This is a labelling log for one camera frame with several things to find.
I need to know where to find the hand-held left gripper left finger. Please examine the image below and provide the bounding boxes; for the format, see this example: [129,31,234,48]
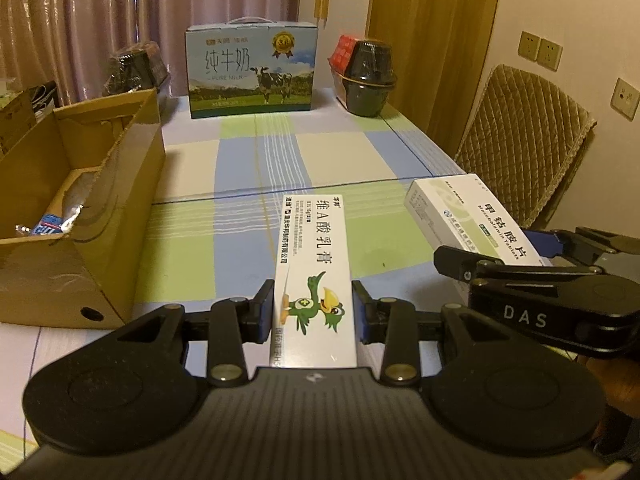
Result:
[112,279,277,386]

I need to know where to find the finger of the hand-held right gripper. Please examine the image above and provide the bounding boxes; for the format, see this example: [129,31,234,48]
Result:
[527,226,619,267]
[433,244,592,286]

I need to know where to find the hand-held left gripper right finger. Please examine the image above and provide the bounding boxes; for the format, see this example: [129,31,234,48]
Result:
[351,280,506,386]

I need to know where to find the white green tablet box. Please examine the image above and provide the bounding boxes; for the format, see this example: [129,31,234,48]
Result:
[404,173,548,267]

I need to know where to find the green white ointment box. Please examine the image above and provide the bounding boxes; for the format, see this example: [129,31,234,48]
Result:
[274,192,358,370]

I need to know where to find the brown cardboard box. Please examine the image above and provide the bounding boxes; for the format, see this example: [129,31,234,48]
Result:
[0,89,167,330]

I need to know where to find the silver foil bag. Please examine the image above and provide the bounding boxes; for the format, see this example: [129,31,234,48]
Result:
[52,170,118,233]

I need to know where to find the clear plastic box blue label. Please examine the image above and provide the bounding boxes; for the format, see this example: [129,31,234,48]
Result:
[37,214,71,236]

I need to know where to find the checked cloth desktop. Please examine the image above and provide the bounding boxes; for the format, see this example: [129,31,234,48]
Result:
[0,87,556,461]

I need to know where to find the chair with quilted cover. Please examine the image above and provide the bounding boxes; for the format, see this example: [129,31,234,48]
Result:
[454,64,597,231]

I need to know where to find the wrapped black pot red label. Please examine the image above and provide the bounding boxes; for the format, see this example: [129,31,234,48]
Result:
[327,35,398,117]

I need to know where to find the blue milk gift carton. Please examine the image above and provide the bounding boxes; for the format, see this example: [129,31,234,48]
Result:
[185,17,319,120]

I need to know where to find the wrapped black pot dark box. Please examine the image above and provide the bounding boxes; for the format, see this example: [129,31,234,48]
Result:
[102,42,171,106]

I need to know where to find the small brown carton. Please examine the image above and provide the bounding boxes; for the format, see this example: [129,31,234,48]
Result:
[0,80,58,156]

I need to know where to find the pink curtain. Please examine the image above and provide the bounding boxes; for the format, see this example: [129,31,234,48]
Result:
[0,0,303,106]

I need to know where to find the beige wall outlet plate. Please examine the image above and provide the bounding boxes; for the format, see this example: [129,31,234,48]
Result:
[614,77,640,121]

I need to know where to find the beige wall socket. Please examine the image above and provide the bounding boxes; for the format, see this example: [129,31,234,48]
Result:
[537,37,564,72]
[517,30,541,62]

